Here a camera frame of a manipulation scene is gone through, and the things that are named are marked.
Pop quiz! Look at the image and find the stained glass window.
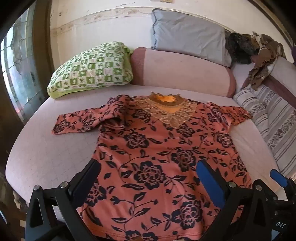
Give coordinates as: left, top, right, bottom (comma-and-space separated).
0, 7, 48, 124

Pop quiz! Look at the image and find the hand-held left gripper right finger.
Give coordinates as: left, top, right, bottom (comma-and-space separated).
196, 159, 278, 241

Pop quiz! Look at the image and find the orange floral shirt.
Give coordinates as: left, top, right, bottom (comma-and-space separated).
51, 92, 253, 241

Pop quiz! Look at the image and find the grey pillow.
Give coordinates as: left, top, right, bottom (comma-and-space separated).
150, 9, 232, 67

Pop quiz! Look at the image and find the green checked pillow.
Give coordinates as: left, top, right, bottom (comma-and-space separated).
47, 42, 134, 100

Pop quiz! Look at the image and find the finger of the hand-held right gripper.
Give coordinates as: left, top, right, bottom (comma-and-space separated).
270, 169, 296, 202

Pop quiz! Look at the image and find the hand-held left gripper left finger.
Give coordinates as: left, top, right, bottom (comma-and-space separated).
24, 159, 101, 241

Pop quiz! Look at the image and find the striped folded blanket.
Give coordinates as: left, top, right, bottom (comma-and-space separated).
233, 83, 296, 179

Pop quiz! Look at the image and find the dark cloth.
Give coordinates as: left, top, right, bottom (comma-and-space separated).
225, 32, 259, 65

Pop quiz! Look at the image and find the brown cloth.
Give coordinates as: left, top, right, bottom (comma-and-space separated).
248, 31, 287, 91

